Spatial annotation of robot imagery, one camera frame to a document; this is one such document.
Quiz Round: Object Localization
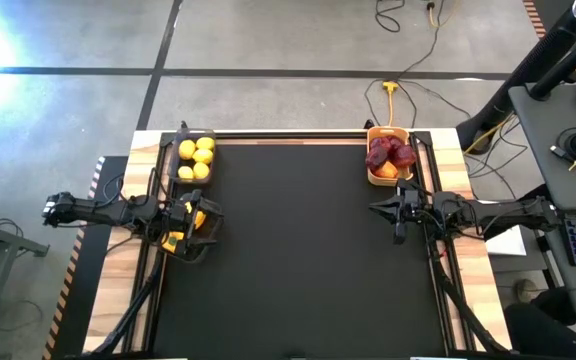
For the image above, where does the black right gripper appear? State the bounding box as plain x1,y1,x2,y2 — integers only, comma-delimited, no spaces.
367,177,428,246

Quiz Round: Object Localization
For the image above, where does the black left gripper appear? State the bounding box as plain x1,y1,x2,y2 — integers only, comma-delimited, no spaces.
165,187,226,255

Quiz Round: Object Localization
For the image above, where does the yellow bell pepper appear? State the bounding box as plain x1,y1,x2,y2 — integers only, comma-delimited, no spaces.
184,200,208,230
161,230,185,254

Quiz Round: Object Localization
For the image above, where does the dark red bell pepper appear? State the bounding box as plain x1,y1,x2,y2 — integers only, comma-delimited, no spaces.
365,145,390,171

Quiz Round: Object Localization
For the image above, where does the red apple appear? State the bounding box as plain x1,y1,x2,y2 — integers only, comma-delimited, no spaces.
392,144,418,169

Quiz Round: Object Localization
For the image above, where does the small dark red fruit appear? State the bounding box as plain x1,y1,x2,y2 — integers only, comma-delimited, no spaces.
370,135,405,151

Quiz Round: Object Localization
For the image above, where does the tan plastic basket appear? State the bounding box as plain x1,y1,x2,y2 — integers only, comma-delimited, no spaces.
365,125,415,188

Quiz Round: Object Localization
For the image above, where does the black table mat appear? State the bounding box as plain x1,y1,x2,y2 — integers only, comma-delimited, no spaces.
150,142,449,359

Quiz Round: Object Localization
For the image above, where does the white paper sheet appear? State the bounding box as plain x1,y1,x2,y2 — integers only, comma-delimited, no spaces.
485,229,528,257

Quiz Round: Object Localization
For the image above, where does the black floor platform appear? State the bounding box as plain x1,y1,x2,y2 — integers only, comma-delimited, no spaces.
50,155,130,360

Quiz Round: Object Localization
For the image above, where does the striped hazard tape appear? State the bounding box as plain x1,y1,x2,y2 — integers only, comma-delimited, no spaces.
41,155,107,360

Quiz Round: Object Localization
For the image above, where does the grey desk top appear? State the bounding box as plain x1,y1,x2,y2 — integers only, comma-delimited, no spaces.
508,82,576,211

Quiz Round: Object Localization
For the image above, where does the black tower fan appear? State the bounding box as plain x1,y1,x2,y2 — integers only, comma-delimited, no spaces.
455,0,576,151

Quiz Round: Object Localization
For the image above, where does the person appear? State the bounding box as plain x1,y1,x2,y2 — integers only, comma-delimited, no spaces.
503,278,576,360

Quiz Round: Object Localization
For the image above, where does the black monitor pole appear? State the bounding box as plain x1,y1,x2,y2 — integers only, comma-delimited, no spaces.
528,19,576,101

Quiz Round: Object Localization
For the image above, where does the black diagonal frame strut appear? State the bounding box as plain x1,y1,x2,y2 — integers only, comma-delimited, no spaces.
87,259,167,356
430,249,512,354

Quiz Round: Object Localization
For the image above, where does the yellow extension cord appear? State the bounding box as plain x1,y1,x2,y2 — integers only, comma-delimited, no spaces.
381,80,400,129

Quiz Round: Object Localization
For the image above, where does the long black floor cable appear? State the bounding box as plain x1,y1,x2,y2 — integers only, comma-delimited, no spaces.
365,0,472,126

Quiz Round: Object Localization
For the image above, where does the looped black floor cable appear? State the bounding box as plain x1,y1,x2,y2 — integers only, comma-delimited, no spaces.
374,0,405,34

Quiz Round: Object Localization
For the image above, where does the yellow cable with plug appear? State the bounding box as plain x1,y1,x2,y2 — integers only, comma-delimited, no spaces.
425,1,452,29

